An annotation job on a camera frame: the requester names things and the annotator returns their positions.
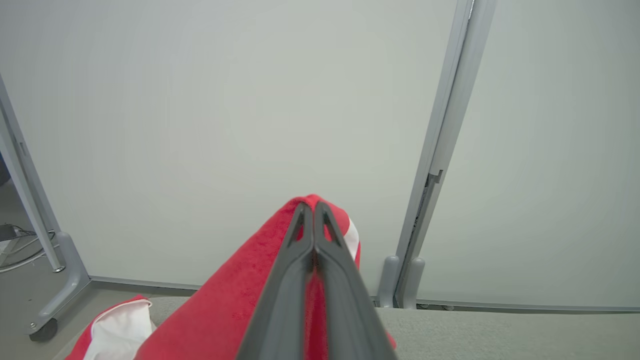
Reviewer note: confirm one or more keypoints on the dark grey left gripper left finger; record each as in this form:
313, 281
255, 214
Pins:
285, 300

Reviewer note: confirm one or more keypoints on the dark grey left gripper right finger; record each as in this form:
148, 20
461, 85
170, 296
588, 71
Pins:
345, 310

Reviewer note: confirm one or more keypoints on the red jersey with white sleeves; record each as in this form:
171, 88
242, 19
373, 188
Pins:
225, 310

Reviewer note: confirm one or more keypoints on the black caster wheel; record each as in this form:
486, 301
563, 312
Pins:
44, 330

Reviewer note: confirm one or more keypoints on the silver metal stand leg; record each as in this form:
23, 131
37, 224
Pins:
43, 235

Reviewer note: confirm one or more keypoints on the dark power adapter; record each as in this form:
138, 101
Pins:
7, 232

